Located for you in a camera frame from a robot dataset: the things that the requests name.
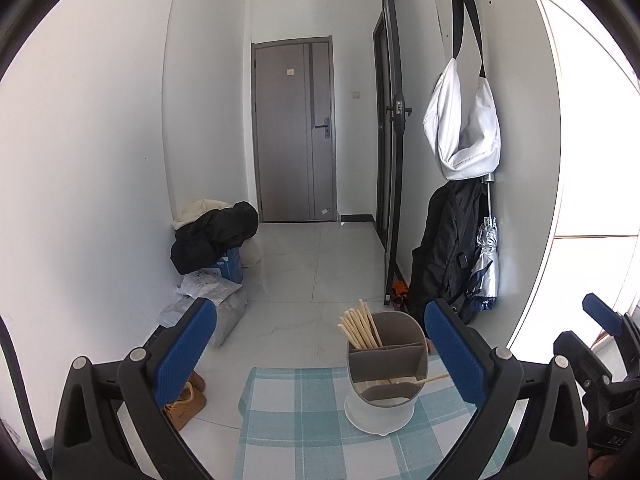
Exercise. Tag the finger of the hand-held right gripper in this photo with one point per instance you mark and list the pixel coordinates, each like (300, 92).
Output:
(602, 312)
(585, 360)

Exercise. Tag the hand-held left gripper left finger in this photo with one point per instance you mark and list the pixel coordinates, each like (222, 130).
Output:
(182, 355)

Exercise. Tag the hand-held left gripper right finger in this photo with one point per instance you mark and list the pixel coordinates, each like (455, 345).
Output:
(457, 355)

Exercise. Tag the pale wooden chopstick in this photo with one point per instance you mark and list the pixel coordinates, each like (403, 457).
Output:
(430, 378)

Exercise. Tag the white utensil holder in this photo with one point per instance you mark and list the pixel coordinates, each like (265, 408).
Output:
(380, 417)

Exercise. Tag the bundle of wooden chopsticks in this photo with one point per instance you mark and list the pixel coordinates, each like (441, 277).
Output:
(357, 330)

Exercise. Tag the white shoulder bag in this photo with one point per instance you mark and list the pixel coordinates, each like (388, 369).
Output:
(465, 125)

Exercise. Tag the person's right hand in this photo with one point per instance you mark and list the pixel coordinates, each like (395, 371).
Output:
(602, 465)

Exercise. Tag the tan shoe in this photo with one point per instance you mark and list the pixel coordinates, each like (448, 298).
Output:
(187, 407)
(196, 381)

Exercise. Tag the clear plastic bag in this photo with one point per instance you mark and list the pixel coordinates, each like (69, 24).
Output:
(175, 315)

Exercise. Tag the white plastic mailer bag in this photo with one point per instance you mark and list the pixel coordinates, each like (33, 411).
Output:
(205, 285)

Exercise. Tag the orange object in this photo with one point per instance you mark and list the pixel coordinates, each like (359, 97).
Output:
(399, 291)

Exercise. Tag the silver folded umbrella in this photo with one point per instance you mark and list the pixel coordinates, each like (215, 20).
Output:
(487, 260)

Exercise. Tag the blue cardboard box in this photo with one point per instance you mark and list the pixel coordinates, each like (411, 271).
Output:
(230, 265)

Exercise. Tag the black backpack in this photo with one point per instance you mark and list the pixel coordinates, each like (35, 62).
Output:
(445, 240)

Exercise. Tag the black jacket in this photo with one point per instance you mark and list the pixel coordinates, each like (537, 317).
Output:
(210, 240)

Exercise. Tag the beige sack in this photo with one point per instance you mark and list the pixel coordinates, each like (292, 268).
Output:
(251, 252)

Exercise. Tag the teal checked tablecloth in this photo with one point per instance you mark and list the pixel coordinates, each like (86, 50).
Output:
(300, 410)

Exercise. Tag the cream cloth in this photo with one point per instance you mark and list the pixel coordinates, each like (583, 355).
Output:
(197, 210)

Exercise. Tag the bright window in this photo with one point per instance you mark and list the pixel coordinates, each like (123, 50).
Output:
(590, 160)

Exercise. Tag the grey entrance door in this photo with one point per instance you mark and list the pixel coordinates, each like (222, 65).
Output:
(285, 135)

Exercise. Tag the black framed glass door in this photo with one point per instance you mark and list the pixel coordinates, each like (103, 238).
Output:
(398, 108)

